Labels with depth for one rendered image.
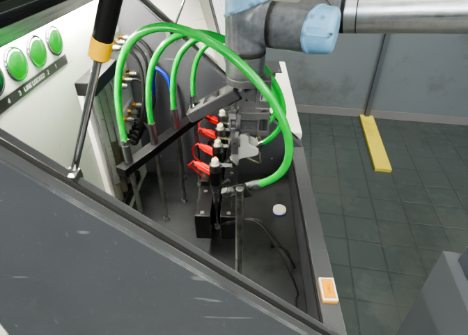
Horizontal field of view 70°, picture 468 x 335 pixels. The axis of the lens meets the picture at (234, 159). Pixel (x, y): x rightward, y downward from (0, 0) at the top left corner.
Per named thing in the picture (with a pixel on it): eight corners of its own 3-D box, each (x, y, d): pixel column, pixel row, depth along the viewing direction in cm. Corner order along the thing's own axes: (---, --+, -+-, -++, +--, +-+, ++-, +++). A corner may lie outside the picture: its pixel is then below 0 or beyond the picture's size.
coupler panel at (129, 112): (134, 139, 95) (111, 25, 76) (122, 138, 95) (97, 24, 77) (146, 117, 105) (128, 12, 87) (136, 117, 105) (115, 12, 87)
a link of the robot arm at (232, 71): (223, 59, 58) (226, 45, 65) (224, 83, 61) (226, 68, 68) (266, 60, 58) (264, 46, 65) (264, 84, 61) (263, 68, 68)
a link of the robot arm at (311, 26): (347, -3, 57) (285, -8, 60) (336, 10, 48) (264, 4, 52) (339, 44, 61) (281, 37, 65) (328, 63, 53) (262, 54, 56)
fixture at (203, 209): (235, 257, 88) (235, 216, 79) (198, 255, 88) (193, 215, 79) (239, 177, 116) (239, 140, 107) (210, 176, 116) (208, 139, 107)
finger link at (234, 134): (237, 158, 70) (238, 121, 65) (230, 158, 70) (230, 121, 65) (238, 145, 74) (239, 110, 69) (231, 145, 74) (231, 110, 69)
